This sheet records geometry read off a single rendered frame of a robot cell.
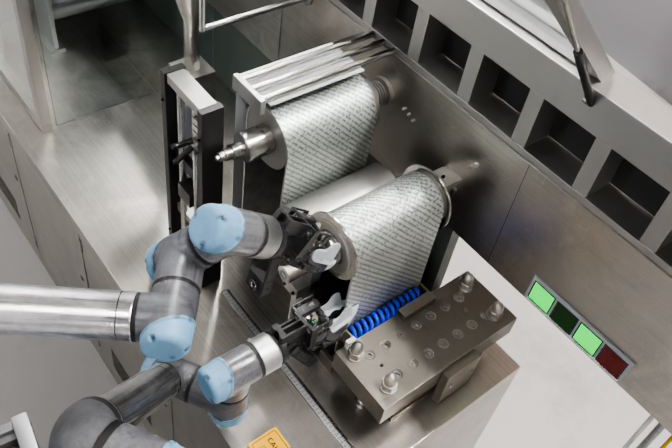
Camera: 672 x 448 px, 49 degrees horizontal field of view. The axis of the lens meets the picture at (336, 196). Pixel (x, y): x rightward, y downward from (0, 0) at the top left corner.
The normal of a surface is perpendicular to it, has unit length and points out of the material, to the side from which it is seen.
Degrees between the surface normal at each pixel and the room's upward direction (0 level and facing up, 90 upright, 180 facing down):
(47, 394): 0
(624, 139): 90
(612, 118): 90
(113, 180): 0
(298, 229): 90
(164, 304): 1
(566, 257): 90
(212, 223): 51
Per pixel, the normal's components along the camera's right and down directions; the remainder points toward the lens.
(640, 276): -0.78, 0.37
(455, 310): 0.12, -0.69
